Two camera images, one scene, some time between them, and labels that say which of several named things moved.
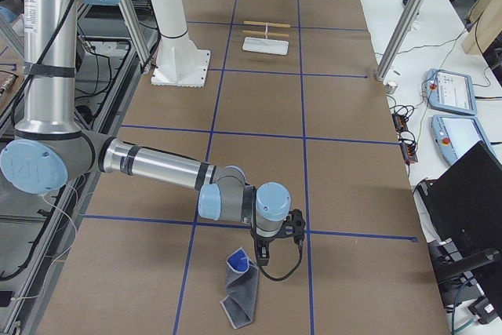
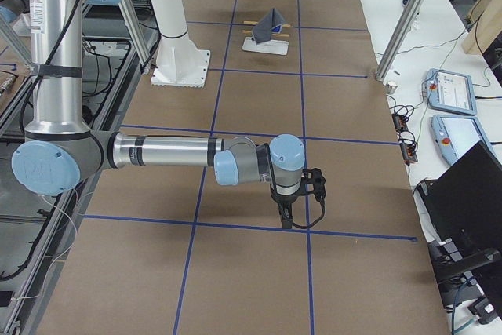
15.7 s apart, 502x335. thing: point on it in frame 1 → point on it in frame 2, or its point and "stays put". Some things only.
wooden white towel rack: (265, 45) stays put
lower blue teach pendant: (456, 134) stays put
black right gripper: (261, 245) → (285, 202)
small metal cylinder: (391, 88) stays put
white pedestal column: (178, 63) stays put
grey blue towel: (241, 279) → (271, 22)
